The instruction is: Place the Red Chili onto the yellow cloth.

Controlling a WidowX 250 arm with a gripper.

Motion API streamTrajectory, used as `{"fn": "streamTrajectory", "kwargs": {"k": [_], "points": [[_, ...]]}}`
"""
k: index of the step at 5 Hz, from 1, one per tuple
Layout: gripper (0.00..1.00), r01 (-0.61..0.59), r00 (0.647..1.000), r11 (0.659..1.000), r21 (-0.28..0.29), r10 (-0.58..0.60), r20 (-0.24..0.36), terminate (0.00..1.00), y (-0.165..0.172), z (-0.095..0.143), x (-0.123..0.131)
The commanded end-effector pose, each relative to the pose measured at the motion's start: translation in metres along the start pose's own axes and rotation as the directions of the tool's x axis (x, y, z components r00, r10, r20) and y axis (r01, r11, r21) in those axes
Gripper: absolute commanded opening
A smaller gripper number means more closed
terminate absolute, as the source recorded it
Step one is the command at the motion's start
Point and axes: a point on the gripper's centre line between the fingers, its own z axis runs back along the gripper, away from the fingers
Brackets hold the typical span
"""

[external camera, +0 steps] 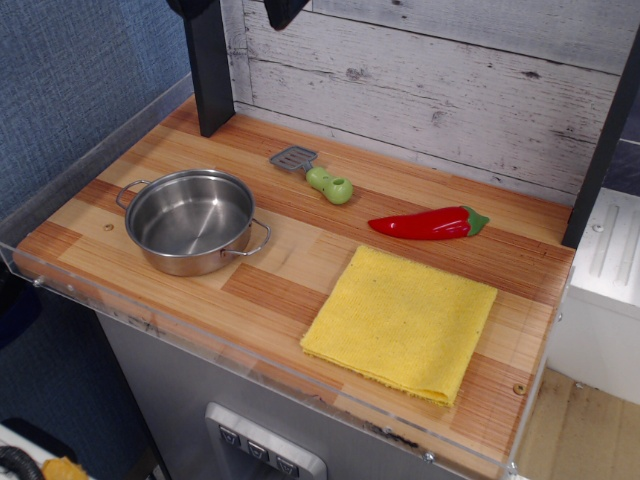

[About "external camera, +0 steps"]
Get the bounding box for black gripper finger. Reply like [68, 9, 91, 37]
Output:
[263, 0, 306, 30]

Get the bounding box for red toy chili pepper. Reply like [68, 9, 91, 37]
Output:
[368, 206, 490, 240]

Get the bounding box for yellow folded cloth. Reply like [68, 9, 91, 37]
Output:
[300, 246, 497, 407]

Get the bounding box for stainless steel pot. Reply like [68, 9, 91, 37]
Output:
[116, 169, 272, 277]

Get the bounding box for grey toy fridge cabinet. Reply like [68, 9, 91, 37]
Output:
[97, 312, 481, 480]

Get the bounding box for silver dispenser button panel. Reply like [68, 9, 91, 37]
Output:
[205, 402, 328, 479]

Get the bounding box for white side cabinet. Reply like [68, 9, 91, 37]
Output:
[547, 188, 639, 403]

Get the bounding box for yellow object bottom left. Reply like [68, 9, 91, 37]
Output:
[41, 457, 89, 480]

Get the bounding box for dark grey left post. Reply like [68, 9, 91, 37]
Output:
[182, 1, 235, 137]

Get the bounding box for dark grey post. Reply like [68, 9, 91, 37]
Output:
[561, 31, 639, 249]
[182, 1, 235, 137]

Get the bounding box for toy spatula green handle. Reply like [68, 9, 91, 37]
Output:
[269, 145, 354, 206]

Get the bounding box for clear acrylic guard rail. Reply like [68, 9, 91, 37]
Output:
[3, 85, 573, 479]

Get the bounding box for dark grey right post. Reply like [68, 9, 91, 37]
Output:
[561, 31, 639, 249]

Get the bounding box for black corrugated hose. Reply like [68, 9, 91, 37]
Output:
[0, 445, 46, 480]

